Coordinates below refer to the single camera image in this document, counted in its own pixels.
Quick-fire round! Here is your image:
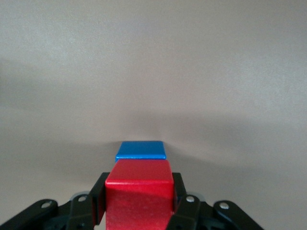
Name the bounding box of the blue wooden block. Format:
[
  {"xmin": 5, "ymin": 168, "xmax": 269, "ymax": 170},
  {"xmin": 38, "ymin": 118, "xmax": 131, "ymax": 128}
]
[{"xmin": 115, "ymin": 140, "xmax": 167, "ymax": 162}]

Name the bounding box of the brown table cover sheet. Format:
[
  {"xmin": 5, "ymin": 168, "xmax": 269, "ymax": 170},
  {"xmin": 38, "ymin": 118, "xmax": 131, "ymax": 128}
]
[{"xmin": 0, "ymin": 0, "xmax": 307, "ymax": 230}]

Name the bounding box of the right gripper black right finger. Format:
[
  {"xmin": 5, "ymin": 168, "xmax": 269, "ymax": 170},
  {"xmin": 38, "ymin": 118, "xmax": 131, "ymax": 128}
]
[{"xmin": 165, "ymin": 172, "xmax": 264, "ymax": 230}]

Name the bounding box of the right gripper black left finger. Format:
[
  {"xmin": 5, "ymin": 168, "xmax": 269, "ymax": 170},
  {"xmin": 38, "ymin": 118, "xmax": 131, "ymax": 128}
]
[{"xmin": 0, "ymin": 172, "xmax": 113, "ymax": 230}]

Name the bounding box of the red wooden block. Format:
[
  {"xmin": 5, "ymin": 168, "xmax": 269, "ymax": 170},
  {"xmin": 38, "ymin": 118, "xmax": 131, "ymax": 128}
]
[{"xmin": 105, "ymin": 159, "xmax": 175, "ymax": 230}]

